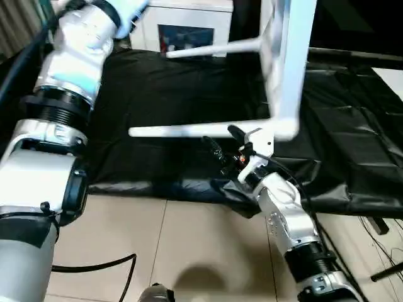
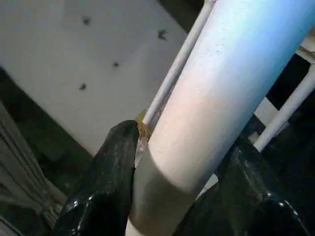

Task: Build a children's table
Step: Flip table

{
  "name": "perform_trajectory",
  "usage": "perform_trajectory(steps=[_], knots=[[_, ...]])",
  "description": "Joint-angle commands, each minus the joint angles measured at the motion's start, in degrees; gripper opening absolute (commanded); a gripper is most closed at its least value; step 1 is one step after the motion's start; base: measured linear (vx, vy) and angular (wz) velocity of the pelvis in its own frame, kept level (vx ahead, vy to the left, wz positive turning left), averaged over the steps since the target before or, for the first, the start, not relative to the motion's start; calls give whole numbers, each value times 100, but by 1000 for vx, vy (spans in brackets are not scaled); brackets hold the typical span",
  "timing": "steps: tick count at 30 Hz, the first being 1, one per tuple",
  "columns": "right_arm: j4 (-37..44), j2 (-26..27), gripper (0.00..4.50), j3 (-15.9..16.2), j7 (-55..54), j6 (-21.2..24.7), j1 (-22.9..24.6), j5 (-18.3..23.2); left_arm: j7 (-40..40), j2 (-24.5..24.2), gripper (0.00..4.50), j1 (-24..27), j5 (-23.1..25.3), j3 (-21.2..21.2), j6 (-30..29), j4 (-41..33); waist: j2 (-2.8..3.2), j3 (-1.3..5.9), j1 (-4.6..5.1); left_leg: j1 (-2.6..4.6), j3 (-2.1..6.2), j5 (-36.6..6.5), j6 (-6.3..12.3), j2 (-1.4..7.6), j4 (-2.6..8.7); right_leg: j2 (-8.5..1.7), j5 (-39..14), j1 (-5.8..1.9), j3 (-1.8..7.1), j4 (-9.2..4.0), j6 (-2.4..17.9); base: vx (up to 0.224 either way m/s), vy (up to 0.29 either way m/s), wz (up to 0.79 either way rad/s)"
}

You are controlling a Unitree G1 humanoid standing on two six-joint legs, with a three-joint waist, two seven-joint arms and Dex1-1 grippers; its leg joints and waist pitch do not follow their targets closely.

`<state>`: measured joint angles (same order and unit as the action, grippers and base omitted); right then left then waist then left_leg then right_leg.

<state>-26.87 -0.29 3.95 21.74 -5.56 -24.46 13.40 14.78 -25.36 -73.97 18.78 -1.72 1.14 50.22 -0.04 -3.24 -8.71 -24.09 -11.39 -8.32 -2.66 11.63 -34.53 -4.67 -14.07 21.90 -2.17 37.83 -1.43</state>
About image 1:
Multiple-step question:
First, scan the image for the white plastic table leg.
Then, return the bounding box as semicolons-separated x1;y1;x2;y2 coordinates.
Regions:
128;120;276;140
165;35;263;60

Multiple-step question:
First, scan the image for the white plastic table top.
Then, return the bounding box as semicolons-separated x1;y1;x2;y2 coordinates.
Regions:
256;0;318;144

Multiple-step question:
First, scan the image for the black glossy mat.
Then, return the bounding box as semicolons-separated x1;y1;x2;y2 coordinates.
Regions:
0;40;403;220

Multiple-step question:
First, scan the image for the white glass-door cabinet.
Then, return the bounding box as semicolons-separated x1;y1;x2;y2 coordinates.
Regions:
129;0;236;60

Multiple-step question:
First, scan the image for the small black block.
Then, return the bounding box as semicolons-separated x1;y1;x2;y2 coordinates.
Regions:
371;216;389;236

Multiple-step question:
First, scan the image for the flat white board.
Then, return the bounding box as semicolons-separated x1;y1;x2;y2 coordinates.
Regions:
371;65;403;113

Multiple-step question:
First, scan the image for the black metal stand bar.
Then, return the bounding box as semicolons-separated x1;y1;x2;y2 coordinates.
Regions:
370;265;403;283

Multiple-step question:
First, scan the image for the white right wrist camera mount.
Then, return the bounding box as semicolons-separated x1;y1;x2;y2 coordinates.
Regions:
237;127;275;184

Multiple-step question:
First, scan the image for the black left wrist camera cable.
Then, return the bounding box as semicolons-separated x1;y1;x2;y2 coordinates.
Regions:
0;12;137;302

